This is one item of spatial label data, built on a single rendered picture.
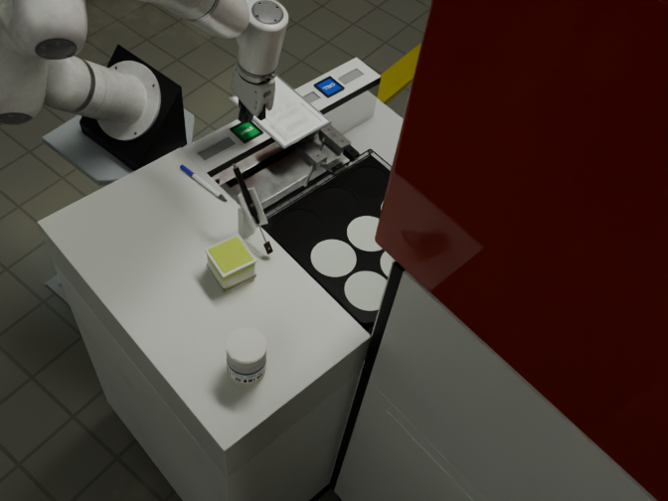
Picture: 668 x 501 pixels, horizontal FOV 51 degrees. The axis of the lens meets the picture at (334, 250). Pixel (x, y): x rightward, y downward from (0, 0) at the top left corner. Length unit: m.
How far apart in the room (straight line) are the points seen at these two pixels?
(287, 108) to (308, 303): 0.55
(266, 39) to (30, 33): 0.46
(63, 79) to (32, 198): 1.37
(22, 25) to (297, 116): 0.78
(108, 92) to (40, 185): 1.33
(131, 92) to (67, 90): 0.19
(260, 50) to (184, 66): 1.95
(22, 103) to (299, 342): 0.68
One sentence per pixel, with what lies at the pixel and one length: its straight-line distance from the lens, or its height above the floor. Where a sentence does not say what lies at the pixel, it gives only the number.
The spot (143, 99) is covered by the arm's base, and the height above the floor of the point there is 0.97.
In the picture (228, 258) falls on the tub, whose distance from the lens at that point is 1.35.
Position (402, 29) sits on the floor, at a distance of 3.68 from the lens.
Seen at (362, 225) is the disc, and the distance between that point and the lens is 1.59.
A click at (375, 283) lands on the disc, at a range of 1.50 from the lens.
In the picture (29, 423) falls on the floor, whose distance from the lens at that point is 2.41.
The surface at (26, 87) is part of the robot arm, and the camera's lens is 1.43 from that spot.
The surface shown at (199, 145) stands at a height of 0.96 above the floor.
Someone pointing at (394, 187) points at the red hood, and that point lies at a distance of 1.03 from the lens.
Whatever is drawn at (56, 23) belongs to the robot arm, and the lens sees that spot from 1.11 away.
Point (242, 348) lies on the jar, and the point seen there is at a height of 1.06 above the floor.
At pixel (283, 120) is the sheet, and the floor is 0.96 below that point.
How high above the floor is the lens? 2.14
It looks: 54 degrees down
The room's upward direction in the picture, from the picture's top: 9 degrees clockwise
